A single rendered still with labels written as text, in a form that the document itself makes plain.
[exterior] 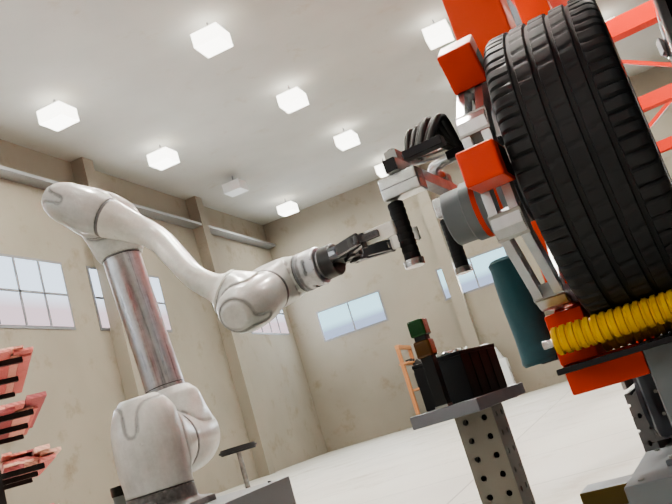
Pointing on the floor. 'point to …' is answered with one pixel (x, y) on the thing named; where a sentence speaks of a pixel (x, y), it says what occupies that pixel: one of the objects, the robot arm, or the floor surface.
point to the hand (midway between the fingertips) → (402, 231)
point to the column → (494, 457)
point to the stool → (240, 458)
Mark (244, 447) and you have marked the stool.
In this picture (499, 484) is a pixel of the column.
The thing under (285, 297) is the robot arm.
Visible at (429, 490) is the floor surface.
